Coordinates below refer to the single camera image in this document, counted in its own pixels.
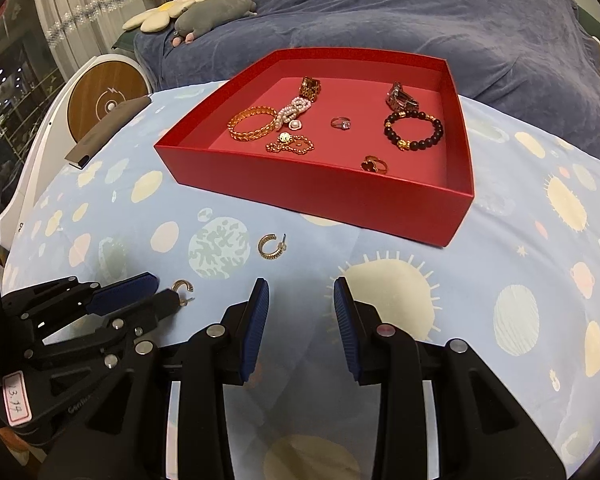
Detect white lace curtain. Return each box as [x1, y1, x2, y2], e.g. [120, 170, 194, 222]
[30, 0, 156, 66]

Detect gold cuff bracelet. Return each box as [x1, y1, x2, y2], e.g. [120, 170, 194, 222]
[227, 105, 276, 142]

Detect dark bead bracelet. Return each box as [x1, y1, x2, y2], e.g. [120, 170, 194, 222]
[384, 110, 444, 152]

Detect gold hoop earring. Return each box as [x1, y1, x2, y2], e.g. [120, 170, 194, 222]
[258, 233, 288, 261]
[172, 280, 196, 307]

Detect pearl bracelet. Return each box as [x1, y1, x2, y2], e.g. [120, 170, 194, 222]
[272, 96, 311, 131]

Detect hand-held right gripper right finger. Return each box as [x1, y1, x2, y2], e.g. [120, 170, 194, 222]
[332, 276, 566, 480]

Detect window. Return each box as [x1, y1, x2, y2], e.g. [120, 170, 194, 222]
[0, 0, 71, 161]

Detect blue blanket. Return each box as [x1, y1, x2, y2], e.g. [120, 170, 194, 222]
[134, 0, 600, 156]

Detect gold chain bracelet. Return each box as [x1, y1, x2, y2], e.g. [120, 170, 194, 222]
[266, 131, 315, 157]

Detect dark flat box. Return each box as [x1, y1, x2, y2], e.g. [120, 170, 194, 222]
[64, 96, 153, 170]

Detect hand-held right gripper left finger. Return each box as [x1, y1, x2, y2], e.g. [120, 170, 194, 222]
[40, 277, 271, 480]

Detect red cardboard box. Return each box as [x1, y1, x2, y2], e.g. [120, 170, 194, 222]
[154, 48, 476, 248]

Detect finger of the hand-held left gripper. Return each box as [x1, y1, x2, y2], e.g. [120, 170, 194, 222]
[25, 289, 185, 371]
[1, 272, 160, 337]

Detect grey plush toy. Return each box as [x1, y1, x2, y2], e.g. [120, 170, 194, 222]
[172, 0, 258, 45]

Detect white device with wooden disc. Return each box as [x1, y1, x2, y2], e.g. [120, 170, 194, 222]
[0, 52, 153, 241]

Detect silver wristwatch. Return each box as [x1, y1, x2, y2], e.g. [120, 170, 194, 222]
[386, 81, 421, 112]

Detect flower shaped pillow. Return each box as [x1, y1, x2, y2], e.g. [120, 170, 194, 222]
[122, 0, 213, 35]

